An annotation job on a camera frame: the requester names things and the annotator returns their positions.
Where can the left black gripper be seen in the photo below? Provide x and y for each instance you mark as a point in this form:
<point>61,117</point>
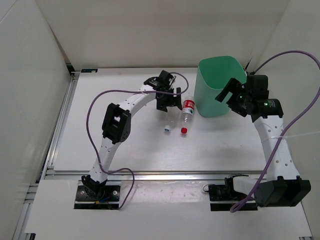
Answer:
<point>162,105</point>

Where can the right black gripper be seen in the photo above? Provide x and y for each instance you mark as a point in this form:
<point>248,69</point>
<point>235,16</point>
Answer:
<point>232,86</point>

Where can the clear bottle blue cap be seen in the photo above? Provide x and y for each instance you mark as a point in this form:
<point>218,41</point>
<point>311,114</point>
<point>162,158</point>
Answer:
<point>169,122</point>

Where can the red label bottle red cap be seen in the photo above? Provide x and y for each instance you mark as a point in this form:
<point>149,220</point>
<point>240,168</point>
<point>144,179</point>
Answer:
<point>187,113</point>

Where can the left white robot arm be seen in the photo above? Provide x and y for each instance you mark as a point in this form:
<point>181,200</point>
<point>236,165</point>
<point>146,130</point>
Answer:
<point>116,125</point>

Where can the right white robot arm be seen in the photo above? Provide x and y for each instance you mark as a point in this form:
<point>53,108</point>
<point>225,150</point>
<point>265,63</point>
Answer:
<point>280,184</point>

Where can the green plastic bin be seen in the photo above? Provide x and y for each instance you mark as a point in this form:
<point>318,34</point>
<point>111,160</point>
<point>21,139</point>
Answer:
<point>212,76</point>

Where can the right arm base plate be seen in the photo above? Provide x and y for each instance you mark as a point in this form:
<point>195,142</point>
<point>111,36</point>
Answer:
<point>222,196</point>

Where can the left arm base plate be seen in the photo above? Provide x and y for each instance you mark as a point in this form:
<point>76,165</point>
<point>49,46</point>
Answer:
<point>107,199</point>

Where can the aluminium table frame rail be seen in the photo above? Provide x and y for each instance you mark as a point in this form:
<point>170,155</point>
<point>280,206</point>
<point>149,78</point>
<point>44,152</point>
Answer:
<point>166,201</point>

